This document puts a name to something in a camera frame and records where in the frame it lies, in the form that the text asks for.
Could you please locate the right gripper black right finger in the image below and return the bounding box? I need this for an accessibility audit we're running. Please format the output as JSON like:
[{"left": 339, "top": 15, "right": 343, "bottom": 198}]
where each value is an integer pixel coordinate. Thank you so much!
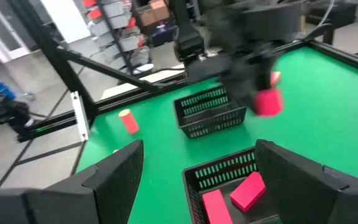
[{"left": 254, "top": 139, "right": 358, "bottom": 224}]

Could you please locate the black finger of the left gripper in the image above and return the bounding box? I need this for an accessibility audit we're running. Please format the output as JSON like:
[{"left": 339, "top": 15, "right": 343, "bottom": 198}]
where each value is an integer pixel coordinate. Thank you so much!
[{"left": 225, "top": 73, "right": 260, "bottom": 114}]

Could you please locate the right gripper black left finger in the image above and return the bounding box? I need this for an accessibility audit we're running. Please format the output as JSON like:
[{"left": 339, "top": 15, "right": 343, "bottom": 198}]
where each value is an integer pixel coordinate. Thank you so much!
[{"left": 0, "top": 139, "right": 145, "bottom": 224}]

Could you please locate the small pink cube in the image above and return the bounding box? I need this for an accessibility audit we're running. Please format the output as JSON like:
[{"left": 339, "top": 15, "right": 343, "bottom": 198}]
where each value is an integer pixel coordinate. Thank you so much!
[{"left": 253, "top": 88, "right": 285, "bottom": 118}]

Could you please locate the small red cylinder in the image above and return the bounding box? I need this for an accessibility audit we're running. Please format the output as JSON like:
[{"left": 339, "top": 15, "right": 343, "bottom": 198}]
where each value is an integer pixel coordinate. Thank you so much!
[{"left": 270, "top": 71, "right": 282, "bottom": 88}]

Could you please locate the long pink block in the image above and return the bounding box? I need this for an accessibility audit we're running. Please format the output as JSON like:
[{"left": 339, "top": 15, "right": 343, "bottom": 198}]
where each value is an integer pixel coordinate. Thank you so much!
[
  {"left": 229, "top": 170, "right": 267, "bottom": 213},
  {"left": 201, "top": 189, "right": 234, "bottom": 224}
]

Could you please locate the black plastic mesh basket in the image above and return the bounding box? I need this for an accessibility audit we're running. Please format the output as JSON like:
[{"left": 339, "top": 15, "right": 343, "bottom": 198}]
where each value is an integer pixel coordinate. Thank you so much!
[
  {"left": 173, "top": 85, "right": 247, "bottom": 139},
  {"left": 181, "top": 146, "right": 281, "bottom": 224}
]

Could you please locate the green table mat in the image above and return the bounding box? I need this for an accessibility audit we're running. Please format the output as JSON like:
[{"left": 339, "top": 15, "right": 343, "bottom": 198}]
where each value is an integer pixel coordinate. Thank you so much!
[{"left": 75, "top": 46, "right": 358, "bottom": 224}]

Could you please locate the black bench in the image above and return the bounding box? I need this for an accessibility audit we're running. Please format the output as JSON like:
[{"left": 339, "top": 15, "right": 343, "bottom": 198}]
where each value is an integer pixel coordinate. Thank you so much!
[{"left": 303, "top": 0, "right": 358, "bottom": 46}]

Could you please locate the light wooden board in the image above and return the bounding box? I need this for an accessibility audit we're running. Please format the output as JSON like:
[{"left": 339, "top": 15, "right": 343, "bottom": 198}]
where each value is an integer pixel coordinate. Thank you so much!
[{"left": 100, "top": 63, "right": 188, "bottom": 100}]

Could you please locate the brown cardboard box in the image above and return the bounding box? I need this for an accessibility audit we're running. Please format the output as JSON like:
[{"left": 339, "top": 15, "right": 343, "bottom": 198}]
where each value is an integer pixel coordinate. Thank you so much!
[{"left": 140, "top": 0, "right": 170, "bottom": 27}]

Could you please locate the storage shelf rack with bins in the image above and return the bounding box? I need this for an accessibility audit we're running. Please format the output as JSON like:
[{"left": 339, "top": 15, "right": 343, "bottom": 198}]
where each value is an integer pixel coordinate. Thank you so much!
[{"left": 82, "top": 0, "right": 155, "bottom": 75}]

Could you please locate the blue bin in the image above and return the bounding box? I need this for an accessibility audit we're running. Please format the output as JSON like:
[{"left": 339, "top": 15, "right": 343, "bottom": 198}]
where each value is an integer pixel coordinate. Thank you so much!
[{"left": 0, "top": 82, "right": 17, "bottom": 102}]

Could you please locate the silver metal bracket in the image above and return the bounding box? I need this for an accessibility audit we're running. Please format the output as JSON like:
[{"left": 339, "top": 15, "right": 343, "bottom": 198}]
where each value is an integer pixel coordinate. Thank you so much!
[{"left": 70, "top": 91, "right": 90, "bottom": 141}]

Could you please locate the black metal table frame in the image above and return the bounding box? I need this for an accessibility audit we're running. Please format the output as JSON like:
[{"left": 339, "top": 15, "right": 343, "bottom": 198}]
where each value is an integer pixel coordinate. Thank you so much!
[{"left": 7, "top": 0, "right": 358, "bottom": 144}]

